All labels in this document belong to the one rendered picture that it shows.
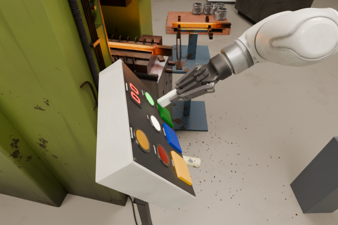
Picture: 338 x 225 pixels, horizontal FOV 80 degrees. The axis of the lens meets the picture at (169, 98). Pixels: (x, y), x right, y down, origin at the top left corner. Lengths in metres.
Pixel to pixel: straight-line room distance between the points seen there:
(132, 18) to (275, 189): 1.56
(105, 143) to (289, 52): 0.39
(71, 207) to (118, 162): 1.37
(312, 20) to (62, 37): 0.59
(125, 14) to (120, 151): 1.01
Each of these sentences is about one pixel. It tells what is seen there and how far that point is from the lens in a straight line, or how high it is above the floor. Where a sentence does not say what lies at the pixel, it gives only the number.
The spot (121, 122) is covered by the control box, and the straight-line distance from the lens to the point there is 0.42.
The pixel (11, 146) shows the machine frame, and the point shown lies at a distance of 1.24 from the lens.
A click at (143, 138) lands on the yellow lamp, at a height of 1.17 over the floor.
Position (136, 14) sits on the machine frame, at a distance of 1.27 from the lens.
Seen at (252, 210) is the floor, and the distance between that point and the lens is 1.69.
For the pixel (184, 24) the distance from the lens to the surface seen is 1.49.
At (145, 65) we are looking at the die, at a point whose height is 0.98.
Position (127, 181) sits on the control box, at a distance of 0.41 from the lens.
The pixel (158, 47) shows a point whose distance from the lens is 1.03.
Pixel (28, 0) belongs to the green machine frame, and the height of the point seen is 1.35.
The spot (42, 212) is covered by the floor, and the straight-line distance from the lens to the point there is 1.80.
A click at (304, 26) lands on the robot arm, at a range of 0.43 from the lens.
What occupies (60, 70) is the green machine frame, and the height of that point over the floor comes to 1.14.
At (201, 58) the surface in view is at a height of 0.68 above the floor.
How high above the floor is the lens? 1.51
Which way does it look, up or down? 42 degrees down
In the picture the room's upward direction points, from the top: straight up
